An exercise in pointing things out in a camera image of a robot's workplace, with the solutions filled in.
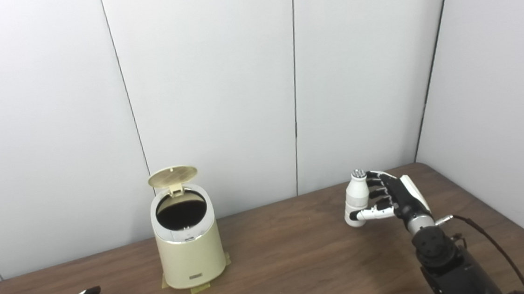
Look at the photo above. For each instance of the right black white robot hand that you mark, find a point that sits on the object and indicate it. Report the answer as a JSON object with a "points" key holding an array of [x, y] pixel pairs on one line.
{"points": [[404, 196]]}

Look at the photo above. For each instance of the small white plastic bottle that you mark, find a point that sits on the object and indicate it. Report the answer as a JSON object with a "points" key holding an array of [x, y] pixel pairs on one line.
{"points": [[356, 195]]}

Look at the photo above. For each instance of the cream-colored round bin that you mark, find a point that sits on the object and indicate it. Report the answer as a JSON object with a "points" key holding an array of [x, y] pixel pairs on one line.
{"points": [[191, 255]]}

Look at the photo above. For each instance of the cream round bin lid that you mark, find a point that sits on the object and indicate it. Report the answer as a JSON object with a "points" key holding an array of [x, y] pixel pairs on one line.
{"points": [[173, 175]]}

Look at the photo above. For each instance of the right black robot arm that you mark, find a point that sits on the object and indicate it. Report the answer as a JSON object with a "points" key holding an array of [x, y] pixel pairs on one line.
{"points": [[454, 267]]}

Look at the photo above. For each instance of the yellow masking tape piece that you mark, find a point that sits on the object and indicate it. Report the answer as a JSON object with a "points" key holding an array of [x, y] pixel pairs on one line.
{"points": [[200, 288], [227, 259], [164, 282]]}

